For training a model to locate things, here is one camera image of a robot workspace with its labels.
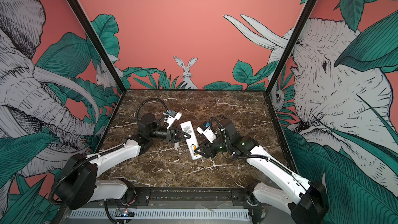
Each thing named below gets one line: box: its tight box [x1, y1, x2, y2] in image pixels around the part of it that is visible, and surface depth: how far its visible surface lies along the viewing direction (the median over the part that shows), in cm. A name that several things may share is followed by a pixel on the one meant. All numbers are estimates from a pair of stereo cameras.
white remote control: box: [180, 120, 203, 161], surface depth 70 cm
